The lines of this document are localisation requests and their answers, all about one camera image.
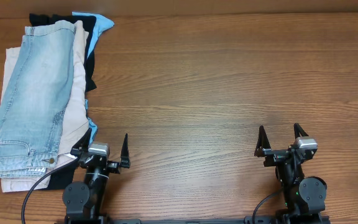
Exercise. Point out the light blue folded shirt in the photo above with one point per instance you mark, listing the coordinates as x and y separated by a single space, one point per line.
101 24

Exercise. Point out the light blue denim shorts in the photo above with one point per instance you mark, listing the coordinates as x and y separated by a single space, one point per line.
35 99

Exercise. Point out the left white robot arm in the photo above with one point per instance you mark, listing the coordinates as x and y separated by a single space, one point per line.
83 200

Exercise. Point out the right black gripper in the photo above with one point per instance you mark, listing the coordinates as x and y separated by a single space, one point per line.
281 155

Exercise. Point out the beige cargo shorts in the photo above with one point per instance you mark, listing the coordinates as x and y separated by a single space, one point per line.
75 122

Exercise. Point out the black folded garment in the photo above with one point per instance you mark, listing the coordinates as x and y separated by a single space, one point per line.
38 20

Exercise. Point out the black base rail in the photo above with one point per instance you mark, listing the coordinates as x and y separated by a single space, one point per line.
246 220

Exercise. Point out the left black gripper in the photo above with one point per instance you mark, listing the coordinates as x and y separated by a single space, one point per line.
103 163

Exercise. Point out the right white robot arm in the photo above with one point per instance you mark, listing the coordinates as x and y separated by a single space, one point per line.
304 196

